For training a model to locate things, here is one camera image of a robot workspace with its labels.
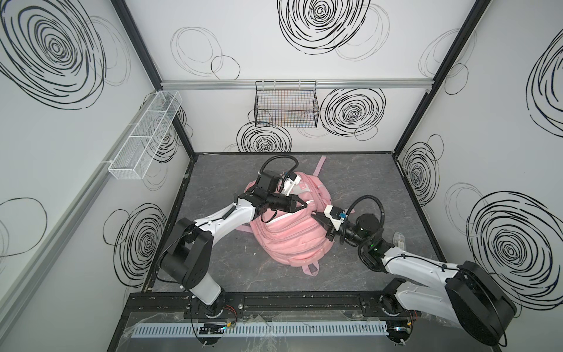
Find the white slotted cable duct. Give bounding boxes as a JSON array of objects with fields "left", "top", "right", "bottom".
[{"left": 131, "top": 321, "right": 389, "bottom": 338}]

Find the aluminium wall rail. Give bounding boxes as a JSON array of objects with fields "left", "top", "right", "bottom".
[{"left": 161, "top": 79, "right": 434, "bottom": 90}]

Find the black wire basket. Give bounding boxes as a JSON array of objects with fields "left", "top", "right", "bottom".
[{"left": 253, "top": 88, "right": 320, "bottom": 128}]

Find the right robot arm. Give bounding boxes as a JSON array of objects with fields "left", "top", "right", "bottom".
[{"left": 312, "top": 207, "right": 517, "bottom": 346}]

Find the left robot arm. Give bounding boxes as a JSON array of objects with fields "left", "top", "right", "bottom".
[{"left": 156, "top": 171, "right": 307, "bottom": 317}]

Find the clear acrylic wall shelf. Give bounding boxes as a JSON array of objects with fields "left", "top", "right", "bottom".
[{"left": 108, "top": 90, "right": 183, "bottom": 180}]

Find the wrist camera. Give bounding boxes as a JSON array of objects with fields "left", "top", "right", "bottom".
[
  {"left": 323, "top": 205, "right": 348, "bottom": 231},
  {"left": 281, "top": 172, "right": 301, "bottom": 196}
]

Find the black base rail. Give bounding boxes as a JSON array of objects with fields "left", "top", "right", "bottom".
[{"left": 124, "top": 290, "right": 409, "bottom": 319}]

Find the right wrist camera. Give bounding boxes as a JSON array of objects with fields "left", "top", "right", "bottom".
[{"left": 323, "top": 205, "right": 348, "bottom": 231}]

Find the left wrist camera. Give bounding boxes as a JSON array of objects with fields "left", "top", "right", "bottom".
[{"left": 281, "top": 172, "right": 301, "bottom": 196}]

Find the pink student backpack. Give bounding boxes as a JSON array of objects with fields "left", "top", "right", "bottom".
[{"left": 237, "top": 155, "right": 333, "bottom": 277}]

